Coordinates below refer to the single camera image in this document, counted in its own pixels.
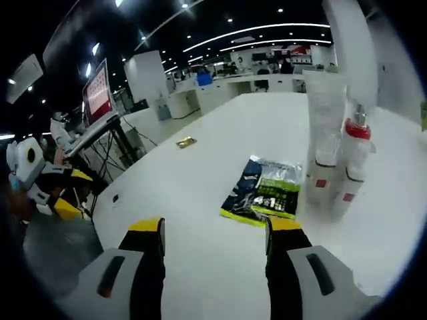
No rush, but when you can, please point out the black laptop stand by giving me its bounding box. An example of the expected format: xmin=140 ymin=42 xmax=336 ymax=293
xmin=63 ymin=119 xmax=144 ymax=191

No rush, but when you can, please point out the blue storage bin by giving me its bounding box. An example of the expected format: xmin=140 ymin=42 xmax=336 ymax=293
xmin=195 ymin=72 xmax=214 ymax=87

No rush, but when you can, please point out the long white counter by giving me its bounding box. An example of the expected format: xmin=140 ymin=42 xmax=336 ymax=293
xmin=166 ymin=71 xmax=314 ymax=117

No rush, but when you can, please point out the gold foil packet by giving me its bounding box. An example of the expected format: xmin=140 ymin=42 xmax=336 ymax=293
xmin=175 ymin=135 xmax=198 ymax=151

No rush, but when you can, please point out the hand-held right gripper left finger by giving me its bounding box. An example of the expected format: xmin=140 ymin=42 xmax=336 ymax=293
xmin=78 ymin=216 xmax=167 ymax=320

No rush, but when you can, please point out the ceiling air conditioner unit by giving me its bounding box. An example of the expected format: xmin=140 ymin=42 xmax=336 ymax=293
xmin=5 ymin=53 xmax=45 ymax=105

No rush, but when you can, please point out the green black sachet packet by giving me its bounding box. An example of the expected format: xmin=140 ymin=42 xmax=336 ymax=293
xmin=219 ymin=154 xmax=303 ymax=229

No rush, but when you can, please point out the red collar skincare spray bottle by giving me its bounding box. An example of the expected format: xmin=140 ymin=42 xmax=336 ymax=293
xmin=336 ymin=99 xmax=374 ymax=183

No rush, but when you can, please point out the person's left hand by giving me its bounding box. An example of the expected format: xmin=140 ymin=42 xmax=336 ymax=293
xmin=9 ymin=190 xmax=38 ymax=224

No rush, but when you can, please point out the open laptop red screen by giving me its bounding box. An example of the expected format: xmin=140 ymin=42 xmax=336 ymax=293
xmin=62 ymin=57 xmax=122 ymax=159

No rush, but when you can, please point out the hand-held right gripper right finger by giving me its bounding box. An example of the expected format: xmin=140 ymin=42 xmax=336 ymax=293
xmin=265 ymin=216 xmax=384 ymax=320

